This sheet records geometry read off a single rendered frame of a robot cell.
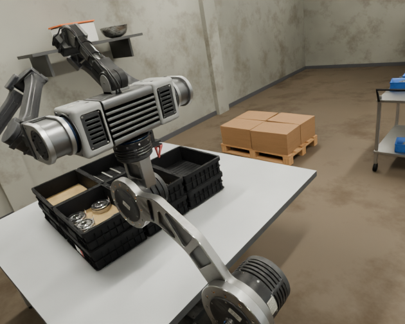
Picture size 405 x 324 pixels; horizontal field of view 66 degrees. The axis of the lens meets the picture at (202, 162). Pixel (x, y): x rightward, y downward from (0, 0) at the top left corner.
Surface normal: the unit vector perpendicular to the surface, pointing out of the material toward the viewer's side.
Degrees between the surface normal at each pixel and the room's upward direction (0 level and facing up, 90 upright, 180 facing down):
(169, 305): 0
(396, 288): 0
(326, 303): 0
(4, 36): 90
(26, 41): 90
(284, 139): 90
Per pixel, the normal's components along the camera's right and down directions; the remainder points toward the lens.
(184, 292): -0.17, -0.90
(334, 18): -0.65, 0.42
